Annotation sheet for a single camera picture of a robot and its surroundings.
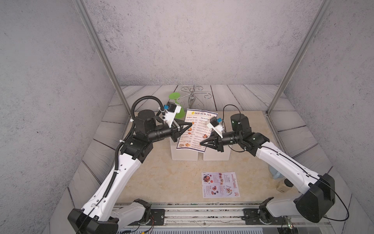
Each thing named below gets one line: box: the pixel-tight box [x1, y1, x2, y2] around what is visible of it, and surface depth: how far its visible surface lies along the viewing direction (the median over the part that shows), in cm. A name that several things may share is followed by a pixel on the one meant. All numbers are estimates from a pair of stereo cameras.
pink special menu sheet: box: [201, 171, 241, 199], surface depth 86 cm
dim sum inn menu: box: [176, 108, 218, 154], surface depth 66 cm
